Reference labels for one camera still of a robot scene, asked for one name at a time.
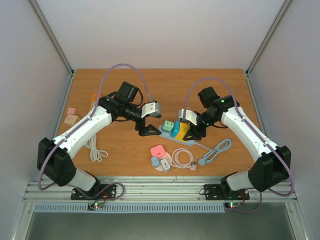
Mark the yellow cube socket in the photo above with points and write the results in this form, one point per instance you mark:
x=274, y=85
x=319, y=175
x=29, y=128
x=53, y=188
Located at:
x=184, y=128

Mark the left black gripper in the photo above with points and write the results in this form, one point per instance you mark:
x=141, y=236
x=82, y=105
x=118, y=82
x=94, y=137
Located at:
x=144, y=131

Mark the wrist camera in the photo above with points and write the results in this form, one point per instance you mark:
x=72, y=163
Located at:
x=151, y=108
x=186, y=115

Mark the light blue power strip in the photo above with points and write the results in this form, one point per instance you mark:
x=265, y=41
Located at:
x=167, y=136

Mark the mint green usb charger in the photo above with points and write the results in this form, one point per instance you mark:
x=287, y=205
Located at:
x=167, y=126

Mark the grey slotted cable duct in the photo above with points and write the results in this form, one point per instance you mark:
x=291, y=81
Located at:
x=129, y=208

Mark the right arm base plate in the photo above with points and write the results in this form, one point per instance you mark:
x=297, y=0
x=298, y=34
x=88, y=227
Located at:
x=214, y=192

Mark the beige cube dragon adapter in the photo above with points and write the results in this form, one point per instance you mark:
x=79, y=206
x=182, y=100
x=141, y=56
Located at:
x=71, y=119

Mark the white grey plug adapter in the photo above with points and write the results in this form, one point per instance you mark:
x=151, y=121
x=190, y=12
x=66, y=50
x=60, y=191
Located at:
x=165, y=165

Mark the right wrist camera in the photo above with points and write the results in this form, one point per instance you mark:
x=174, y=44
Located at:
x=186, y=115

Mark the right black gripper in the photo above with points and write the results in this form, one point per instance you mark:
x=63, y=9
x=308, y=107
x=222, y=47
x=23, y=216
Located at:
x=200, y=129

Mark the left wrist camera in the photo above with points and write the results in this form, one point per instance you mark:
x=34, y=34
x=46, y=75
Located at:
x=151, y=108

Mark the blue plug adapter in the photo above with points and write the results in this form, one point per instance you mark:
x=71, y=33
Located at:
x=155, y=162

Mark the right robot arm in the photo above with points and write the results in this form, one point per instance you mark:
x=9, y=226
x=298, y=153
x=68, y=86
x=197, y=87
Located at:
x=271, y=162

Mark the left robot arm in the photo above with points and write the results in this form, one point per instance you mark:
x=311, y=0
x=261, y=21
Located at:
x=55, y=156

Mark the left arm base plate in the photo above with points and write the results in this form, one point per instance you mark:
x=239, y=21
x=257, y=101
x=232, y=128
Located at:
x=104, y=190

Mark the coral pink plug adapter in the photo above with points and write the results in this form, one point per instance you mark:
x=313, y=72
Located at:
x=157, y=151

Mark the round pink socket base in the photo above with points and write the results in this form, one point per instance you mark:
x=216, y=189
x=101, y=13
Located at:
x=166, y=156

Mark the teal plug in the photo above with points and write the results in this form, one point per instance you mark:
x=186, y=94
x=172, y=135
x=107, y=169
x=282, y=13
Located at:
x=175, y=130

